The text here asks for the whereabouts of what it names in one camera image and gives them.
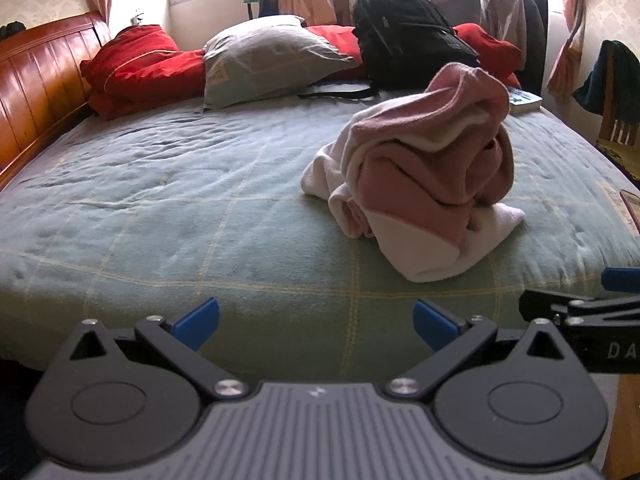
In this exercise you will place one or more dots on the wooden chair with clothes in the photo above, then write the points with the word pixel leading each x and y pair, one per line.
pixel 611 91

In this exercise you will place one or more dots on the paperback book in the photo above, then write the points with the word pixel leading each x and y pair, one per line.
pixel 521 101

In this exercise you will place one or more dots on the hanging clothes on rack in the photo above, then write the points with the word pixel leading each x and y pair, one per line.
pixel 523 23

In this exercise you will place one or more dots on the wooden headboard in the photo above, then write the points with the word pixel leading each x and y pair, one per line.
pixel 43 94

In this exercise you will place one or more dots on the pink and white sweater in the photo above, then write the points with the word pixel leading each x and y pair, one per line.
pixel 425 175

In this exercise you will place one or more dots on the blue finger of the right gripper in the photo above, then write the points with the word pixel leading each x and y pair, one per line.
pixel 621 280

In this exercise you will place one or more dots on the red pillow at headboard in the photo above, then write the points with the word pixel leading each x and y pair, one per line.
pixel 140 69

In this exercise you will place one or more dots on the red quilt behind backpack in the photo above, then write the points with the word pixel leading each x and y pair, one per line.
pixel 498 57

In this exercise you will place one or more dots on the grey pillow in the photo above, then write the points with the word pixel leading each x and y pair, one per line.
pixel 266 57

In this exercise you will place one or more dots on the black backpack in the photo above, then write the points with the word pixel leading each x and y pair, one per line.
pixel 403 45

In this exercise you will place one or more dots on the green plaid bed blanket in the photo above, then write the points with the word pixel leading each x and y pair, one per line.
pixel 156 212

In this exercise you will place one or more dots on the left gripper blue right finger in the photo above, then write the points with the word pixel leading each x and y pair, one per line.
pixel 454 342

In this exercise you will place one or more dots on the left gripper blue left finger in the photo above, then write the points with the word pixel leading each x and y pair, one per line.
pixel 174 343

